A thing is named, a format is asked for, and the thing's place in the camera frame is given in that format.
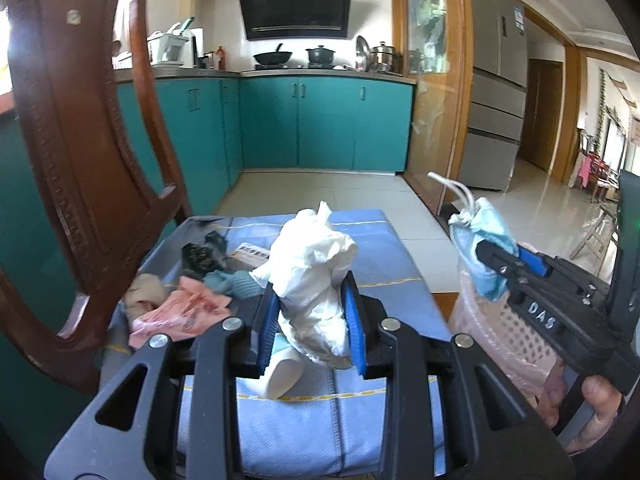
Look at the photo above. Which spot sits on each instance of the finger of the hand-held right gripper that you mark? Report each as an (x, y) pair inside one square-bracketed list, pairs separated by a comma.
[(500, 265), (535, 262)]

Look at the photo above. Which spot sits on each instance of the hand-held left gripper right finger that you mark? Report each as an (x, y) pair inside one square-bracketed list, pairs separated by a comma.
[(354, 325)]

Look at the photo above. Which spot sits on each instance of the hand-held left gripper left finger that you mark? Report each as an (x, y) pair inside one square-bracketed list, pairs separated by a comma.
[(265, 330)]

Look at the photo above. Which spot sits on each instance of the blue face mask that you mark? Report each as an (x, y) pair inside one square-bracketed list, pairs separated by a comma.
[(487, 220)]

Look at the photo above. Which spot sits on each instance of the pink plastic waste basket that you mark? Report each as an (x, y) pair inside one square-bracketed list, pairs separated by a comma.
[(467, 310)]

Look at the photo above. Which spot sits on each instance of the white tissue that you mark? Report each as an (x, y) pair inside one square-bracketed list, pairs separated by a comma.
[(310, 270)]

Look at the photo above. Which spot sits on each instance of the white medicine box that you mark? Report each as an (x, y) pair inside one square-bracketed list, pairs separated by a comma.
[(252, 256)]

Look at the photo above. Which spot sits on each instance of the pink paper wrapper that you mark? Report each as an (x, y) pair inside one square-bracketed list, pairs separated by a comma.
[(180, 310)]

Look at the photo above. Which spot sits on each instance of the dark green foil wrapper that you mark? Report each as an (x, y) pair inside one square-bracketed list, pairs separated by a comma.
[(200, 255)]

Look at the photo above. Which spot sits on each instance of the person's right hand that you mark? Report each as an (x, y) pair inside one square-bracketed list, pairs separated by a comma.
[(600, 402)]

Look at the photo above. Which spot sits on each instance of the white paper cup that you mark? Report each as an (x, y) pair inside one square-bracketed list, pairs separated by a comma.
[(282, 375)]

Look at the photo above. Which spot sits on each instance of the teal crumpled cloth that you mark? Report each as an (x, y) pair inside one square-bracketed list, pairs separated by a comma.
[(230, 284)]

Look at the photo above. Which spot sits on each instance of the blue cloth with yellow stripes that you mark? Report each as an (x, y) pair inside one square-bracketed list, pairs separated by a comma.
[(380, 260)]

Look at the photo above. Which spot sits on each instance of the black doormat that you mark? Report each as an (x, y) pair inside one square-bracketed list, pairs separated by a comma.
[(447, 214)]

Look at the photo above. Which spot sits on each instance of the wooden bench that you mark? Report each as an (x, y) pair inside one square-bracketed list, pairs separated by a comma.
[(600, 225)]

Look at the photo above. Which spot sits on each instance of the red chairs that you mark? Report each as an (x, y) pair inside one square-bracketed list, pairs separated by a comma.
[(597, 165)]

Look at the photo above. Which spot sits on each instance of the tan crumpled paper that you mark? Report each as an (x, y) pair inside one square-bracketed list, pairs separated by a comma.
[(145, 295)]

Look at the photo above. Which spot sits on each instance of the brown wooden door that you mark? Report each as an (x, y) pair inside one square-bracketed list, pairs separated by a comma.
[(542, 115)]

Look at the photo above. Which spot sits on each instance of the silver refrigerator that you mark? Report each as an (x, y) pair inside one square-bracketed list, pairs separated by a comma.
[(492, 110)]

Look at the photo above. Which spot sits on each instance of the wood framed glass door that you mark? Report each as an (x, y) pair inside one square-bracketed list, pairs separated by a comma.
[(435, 85)]

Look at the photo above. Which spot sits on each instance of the teal base cabinets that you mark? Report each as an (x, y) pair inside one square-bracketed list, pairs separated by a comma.
[(325, 125)]

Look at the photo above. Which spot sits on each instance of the steel stock pot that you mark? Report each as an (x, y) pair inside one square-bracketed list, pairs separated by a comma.
[(384, 57)]

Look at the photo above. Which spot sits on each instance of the steel pot lid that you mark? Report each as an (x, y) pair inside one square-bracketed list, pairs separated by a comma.
[(362, 52)]

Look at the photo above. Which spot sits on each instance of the carved wooden chair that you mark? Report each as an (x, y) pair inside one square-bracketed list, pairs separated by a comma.
[(75, 160)]

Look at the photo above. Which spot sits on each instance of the grey kitchen countertop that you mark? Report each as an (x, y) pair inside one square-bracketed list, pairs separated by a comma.
[(300, 73)]

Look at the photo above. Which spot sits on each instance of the black cooking pot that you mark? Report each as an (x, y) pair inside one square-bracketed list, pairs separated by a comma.
[(320, 56)]

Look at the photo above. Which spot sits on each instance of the black wok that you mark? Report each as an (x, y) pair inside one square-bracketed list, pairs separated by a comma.
[(272, 57)]

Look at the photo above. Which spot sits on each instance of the brown bottle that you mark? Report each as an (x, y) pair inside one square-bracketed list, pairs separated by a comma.
[(221, 58)]

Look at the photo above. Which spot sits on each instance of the white dish rack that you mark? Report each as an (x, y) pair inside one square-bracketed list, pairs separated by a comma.
[(167, 47)]

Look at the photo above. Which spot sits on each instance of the black range hood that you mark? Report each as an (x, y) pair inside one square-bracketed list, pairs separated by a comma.
[(295, 5)]

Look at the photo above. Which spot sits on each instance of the window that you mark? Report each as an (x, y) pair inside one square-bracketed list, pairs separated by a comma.
[(6, 55)]

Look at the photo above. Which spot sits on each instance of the green wall garland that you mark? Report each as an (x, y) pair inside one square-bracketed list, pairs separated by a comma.
[(602, 110)]

